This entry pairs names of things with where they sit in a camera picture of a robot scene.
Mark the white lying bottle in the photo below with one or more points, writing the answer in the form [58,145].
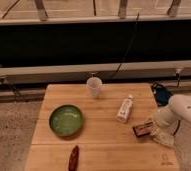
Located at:
[125,108]

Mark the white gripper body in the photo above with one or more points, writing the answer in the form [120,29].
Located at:
[166,120]

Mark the translucent plastic cup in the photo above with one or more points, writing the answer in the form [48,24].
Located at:
[94,85]

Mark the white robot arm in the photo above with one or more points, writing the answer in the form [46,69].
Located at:
[180,105]

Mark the brown wooden stick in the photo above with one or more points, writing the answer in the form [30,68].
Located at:
[73,159]

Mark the blue and black device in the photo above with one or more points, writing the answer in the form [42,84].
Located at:
[161,94]

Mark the green bowl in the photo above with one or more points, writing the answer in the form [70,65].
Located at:
[66,120]

